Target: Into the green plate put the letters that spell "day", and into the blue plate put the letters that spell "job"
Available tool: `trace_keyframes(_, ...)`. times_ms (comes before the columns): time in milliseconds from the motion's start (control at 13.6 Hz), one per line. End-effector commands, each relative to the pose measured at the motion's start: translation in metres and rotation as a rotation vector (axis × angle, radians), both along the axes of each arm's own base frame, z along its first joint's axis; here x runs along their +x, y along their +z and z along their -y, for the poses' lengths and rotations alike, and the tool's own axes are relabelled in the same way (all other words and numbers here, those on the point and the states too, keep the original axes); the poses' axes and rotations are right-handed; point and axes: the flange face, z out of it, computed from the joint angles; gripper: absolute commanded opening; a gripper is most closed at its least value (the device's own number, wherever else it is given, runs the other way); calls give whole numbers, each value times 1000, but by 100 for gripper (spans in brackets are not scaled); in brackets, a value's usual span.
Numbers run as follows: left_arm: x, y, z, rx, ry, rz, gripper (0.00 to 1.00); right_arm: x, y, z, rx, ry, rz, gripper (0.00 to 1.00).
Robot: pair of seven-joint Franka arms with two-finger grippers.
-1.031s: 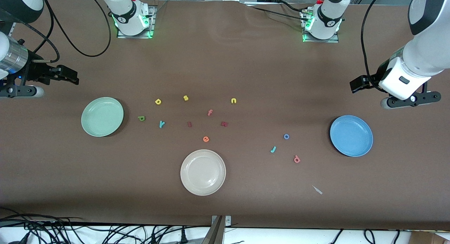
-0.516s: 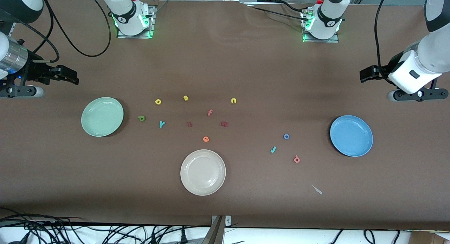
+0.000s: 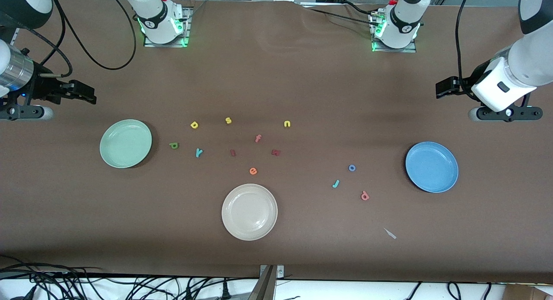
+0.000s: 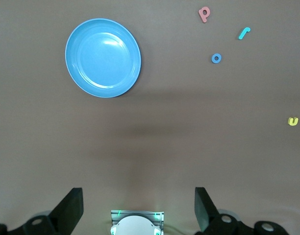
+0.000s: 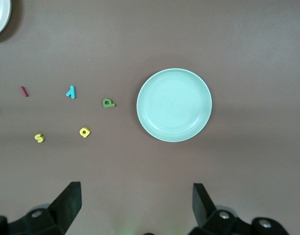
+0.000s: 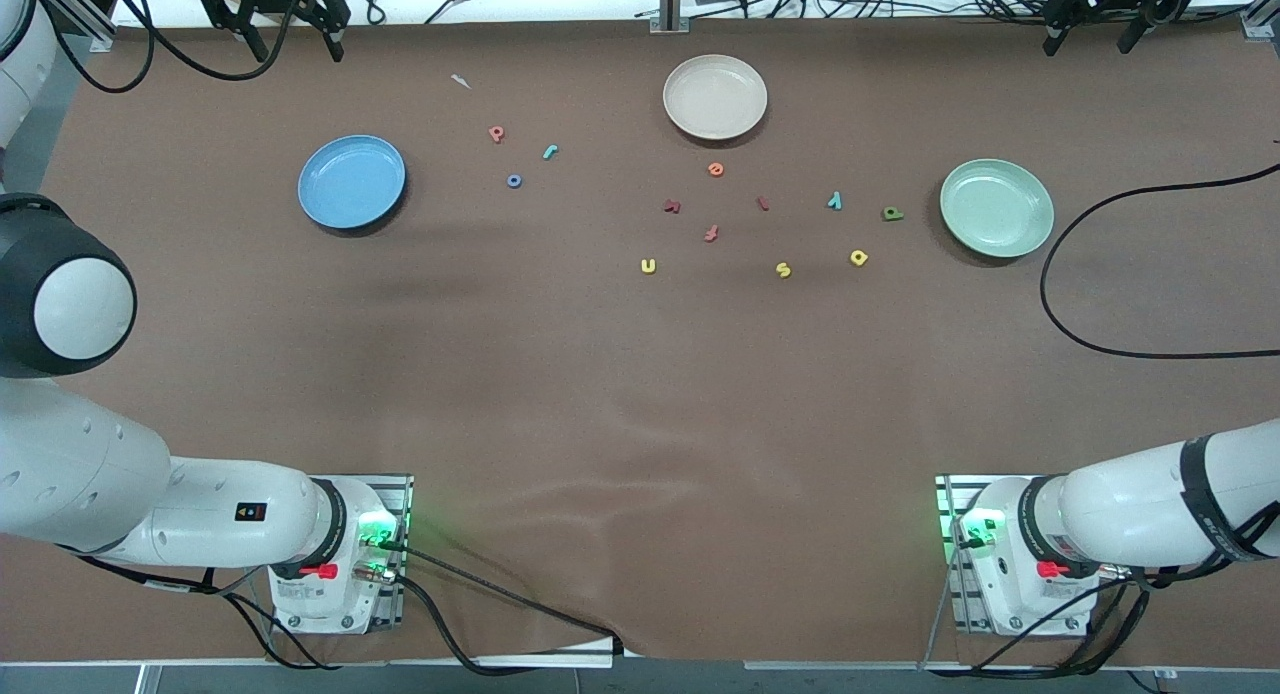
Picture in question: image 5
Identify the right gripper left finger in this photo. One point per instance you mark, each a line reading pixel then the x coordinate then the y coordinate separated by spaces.
pixel 66 203

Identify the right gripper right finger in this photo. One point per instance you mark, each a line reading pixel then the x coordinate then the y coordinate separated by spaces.
pixel 201 205

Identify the yellow foam letter a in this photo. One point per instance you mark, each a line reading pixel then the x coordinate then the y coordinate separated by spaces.
pixel 88 132

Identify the green foam letter p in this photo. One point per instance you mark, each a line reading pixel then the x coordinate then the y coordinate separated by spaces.
pixel 112 104

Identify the teal foam letter y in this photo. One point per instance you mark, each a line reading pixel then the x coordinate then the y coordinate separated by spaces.
pixel 73 94

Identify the yellow foam letter s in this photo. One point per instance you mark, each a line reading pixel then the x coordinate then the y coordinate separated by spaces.
pixel 39 137

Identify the green plate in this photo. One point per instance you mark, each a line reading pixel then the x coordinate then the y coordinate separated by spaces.
pixel 174 105

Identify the dark red letter i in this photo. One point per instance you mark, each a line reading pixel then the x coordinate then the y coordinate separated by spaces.
pixel 24 91

